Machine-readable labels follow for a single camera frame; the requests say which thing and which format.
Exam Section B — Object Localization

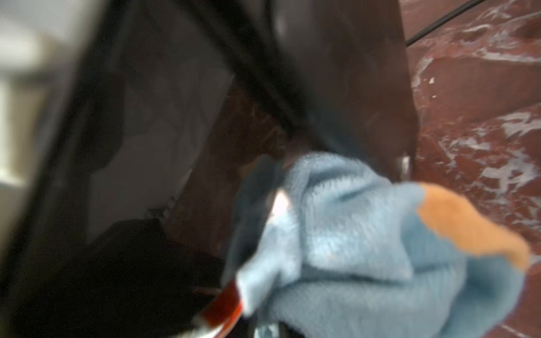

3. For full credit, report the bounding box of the black power cable right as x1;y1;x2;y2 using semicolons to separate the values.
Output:
405;0;487;47

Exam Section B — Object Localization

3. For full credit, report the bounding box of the black coffee machine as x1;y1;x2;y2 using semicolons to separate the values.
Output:
1;1;418;337

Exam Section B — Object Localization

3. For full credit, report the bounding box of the blue pink patterned cloth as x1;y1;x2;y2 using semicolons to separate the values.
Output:
221;152;531;337

